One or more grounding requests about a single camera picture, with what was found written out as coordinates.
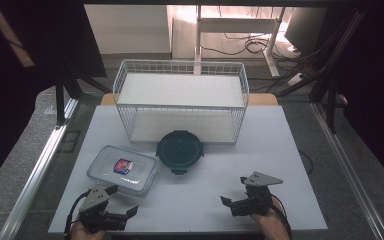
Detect aluminium rail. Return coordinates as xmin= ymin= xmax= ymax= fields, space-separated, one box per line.
xmin=311 ymin=102 xmax=384 ymax=240
xmin=0 ymin=98 xmax=79 ymax=240

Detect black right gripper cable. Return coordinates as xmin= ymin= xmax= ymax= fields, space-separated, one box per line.
xmin=269 ymin=194 xmax=293 ymax=240

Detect black floor cables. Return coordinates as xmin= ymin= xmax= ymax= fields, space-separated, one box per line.
xmin=199 ymin=29 xmax=303 ymax=66

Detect white desk frame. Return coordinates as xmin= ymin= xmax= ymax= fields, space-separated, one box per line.
xmin=194 ymin=4 xmax=287 ymax=79

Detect person's left hand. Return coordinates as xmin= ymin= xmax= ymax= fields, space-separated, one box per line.
xmin=69 ymin=218 xmax=107 ymax=240

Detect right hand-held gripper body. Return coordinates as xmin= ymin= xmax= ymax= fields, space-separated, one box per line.
xmin=230 ymin=171 xmax=284 ymax=218

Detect clear rectangular food container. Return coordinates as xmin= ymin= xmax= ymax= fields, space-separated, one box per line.
xmin=86 ymin=144 xmax=159 ymax=198

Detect dark monitor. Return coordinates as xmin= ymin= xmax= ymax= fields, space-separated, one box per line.
xmin=284 ymin=7 xmax=328 ymax=57

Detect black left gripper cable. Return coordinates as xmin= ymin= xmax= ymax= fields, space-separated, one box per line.
xmin=63 ymin=189 xmax=92 ymax=238

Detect person's right hand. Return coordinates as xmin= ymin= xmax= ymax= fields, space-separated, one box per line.
xmin=250 ymin=199 xmax=292 ymax=240

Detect white power strip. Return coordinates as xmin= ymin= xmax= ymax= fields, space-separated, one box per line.
xmin=286 ymin=72 xmax=306 ymax=88

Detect thin black cable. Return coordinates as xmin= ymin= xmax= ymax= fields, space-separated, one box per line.
xmin=297 ymin=149 xmax=314 ymax=176

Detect white cabinet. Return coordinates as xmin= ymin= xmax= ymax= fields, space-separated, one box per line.
xmin=83 ymin=4 xmax=173 ymax=56

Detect wooden table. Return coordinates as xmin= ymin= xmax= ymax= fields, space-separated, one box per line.
xmin=99 ymin=92 xmax=279 ymax=107

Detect white table cover sheet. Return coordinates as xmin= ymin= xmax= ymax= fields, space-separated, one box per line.
xmin=47 ymin=104 xmax=329 ymax=234

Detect white wire two-tier rack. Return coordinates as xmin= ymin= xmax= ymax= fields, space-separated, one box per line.
xmin=112 ymin=59 xmax=250 ymax=146

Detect dark round food container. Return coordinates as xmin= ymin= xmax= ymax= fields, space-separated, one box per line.
xmin=155 ymin=129 xmax=205 ymax=176

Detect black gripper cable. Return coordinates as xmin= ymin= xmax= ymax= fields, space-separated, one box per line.
xmin=63 ymin=189 xmax=92 ymax=238
xmin=269 ymin=194 xmax=293 ymax=240

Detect black metal stand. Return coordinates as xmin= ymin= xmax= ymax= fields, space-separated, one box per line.
xmin=54 ymin=64 xmax=113 ymax=128
xmin=275 ymin=9 xmax=369 ymax=135

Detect dark curtain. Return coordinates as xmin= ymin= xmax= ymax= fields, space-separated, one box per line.
xmin=0 ymin=0 xmax=108 ymax=195
xmin=326 ymin=0 xmax=384 ymax=195

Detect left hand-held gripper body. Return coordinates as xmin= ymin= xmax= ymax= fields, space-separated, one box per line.
xmin=78 ymin=184 xmax=130 ymax=235

